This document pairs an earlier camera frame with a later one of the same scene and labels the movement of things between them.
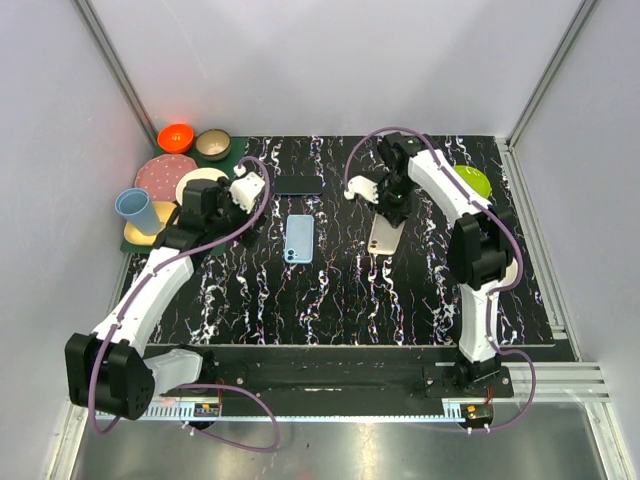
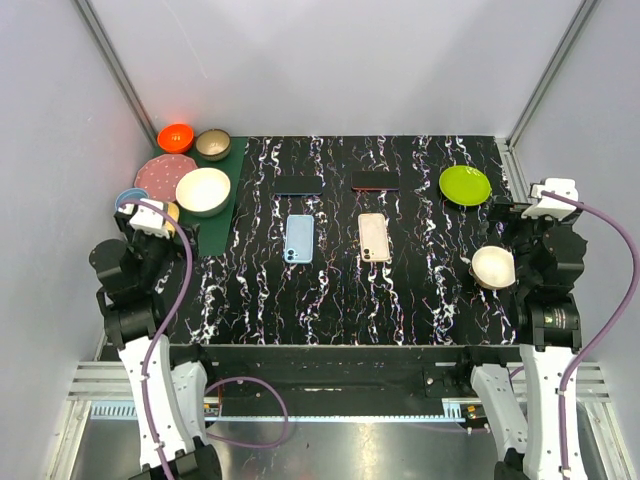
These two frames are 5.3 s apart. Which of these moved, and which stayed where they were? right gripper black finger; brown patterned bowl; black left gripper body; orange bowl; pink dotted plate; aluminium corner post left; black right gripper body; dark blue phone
Moved: black left gripper body; black right gripper body; right gripper black finger
Stayed: aluminium corner post left; pink dotted plate; orange bowl; dark blue phone; brown patterned bowl
